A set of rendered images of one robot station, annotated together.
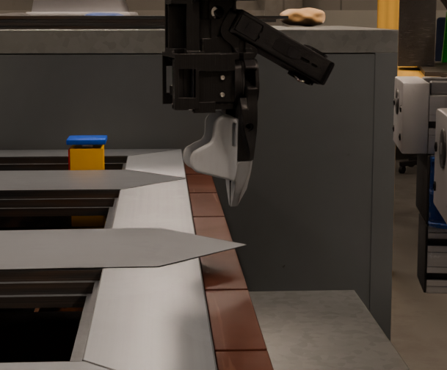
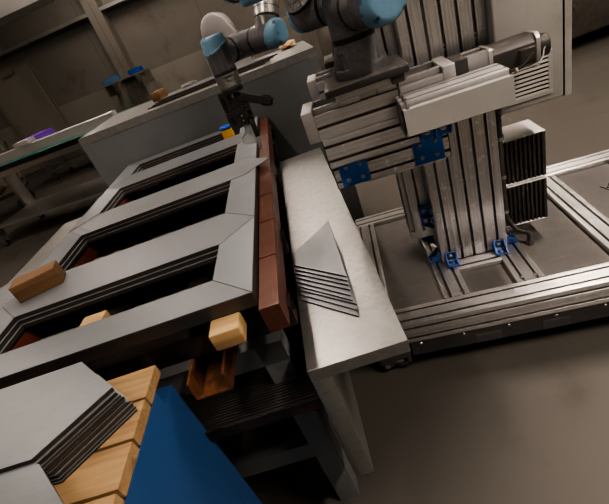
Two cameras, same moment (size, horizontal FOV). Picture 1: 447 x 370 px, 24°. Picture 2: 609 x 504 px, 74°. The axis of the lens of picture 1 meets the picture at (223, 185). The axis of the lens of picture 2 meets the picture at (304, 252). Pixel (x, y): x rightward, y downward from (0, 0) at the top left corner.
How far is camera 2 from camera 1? 0.45 m
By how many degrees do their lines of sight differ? 23
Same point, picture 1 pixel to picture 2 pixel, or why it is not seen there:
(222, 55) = (239, 109)
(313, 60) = (266, 99)
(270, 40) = (251, 98)
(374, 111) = not seen: hidden behind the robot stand
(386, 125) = not seen: hidden behind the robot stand
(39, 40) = (199, 95)
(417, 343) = not seen: hidden behind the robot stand
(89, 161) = (228, 133)
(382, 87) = (315, 69)
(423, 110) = (315, 89)
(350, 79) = (303, 71)
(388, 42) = (311, 52)
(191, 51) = (230, 110)
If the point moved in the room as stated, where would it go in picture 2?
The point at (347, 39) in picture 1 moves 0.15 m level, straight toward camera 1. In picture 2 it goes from (297, 57) to (295, 61)
